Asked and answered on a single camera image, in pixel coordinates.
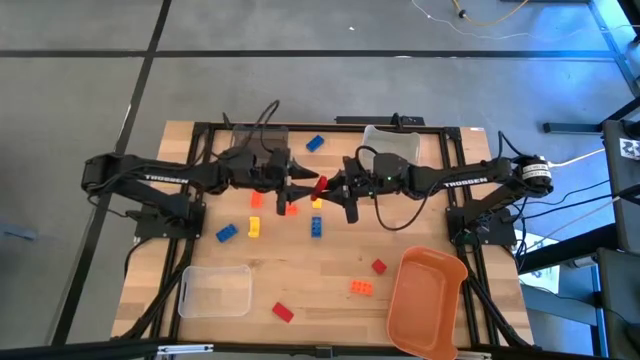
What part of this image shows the white floor cable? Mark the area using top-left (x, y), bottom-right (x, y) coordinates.
top-left (412, 0), bottom-right (609, 42)

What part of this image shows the dark grey desk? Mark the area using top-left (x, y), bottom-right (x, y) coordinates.
top-left (601, 118), bottom-right (640, 254)
top-left (596, 247), bottom-right (640, 360)

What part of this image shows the black diagonal beam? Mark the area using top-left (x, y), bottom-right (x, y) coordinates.
top-left (517, 223), bottom-right (617, 275)

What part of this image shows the black white marker tag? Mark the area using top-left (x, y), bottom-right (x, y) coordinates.
top-left (619, 138), bottom-right (640, 161)

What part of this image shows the black aluminium table frame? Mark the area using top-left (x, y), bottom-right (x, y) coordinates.
top-left (0, 120), bottom-right (640, 360)

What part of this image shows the black floor bar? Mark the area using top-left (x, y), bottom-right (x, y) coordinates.
top-left (334, 113), bottom-right (426, 127)

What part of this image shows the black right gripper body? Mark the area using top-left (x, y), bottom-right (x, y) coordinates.
top-left (343, 153), bottom-right (412, 225)

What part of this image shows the clear plastic bin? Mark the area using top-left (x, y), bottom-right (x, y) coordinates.
top-left (177, 264), bottom-right (253, 320)

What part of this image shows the white power cable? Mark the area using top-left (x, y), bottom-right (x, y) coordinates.
top-left (547, 148), bottom-right (607, 169)

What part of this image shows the silver metal bracket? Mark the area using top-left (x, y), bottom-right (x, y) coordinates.
top-left (155, 343), bottom-right (215, 357)

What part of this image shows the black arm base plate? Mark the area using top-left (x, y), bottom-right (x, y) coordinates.
top-left (446, 205), bottom-right (517, 247)
top-left (133, 199), bottom-right (207, 240)

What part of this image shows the black standing desk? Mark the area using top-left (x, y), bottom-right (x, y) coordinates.
top-left (543, 94), bottom-right (640, 134)

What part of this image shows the yellow extension cable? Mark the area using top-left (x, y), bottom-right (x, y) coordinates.
top-left (452, 0), bottom-right (530, 28)

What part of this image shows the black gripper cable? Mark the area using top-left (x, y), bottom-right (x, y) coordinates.
top-left (353, 143), bottom-right (442, 233)
top-left (251, 98), bottom-right (282, 151)

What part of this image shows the black cable bundle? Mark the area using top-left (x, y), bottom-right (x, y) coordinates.
top-left (460, 269), bottom-right (534, 349)
top-left (117, 238), bottom-right (196, 342)

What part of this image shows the white plastic bin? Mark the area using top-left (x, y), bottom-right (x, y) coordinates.
top-left (360, 124), bottom-right (422, 172)

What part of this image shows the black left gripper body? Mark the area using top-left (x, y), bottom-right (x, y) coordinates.
top-left (232, 148), bottom-right (292, 217)

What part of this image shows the grey blue floor object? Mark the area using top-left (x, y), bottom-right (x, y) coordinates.
top-left (0, 222), bottom-right (40, 244)

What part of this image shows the grey translucent plastic bin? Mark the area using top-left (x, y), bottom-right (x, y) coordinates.
top-left (229, 123), bottom-right (291, 166)

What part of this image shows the orange plastic bin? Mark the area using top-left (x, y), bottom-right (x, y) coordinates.
top-left (386, 245), bottom-right (470, 360)

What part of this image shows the white paper sheet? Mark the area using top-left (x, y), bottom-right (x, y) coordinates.
top-left (514, 232), bottom-right (561, 294)

